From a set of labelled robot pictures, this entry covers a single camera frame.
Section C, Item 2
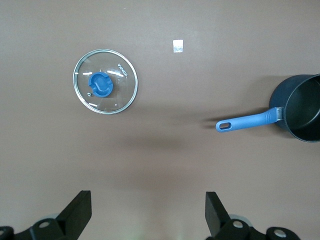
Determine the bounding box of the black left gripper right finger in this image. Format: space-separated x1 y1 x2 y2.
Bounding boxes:
205 191 301 240

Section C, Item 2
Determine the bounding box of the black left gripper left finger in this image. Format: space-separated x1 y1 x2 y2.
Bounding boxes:
0 190 93 240

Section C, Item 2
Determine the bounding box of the glass lid with blue knob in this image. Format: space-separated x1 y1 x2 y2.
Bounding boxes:
72 48 139 115

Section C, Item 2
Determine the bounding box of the small clear tape patch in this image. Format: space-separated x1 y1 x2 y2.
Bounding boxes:
172 39 185 54

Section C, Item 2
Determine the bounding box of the black pot with blue handle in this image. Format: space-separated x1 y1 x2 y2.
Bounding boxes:
215 73 320 144

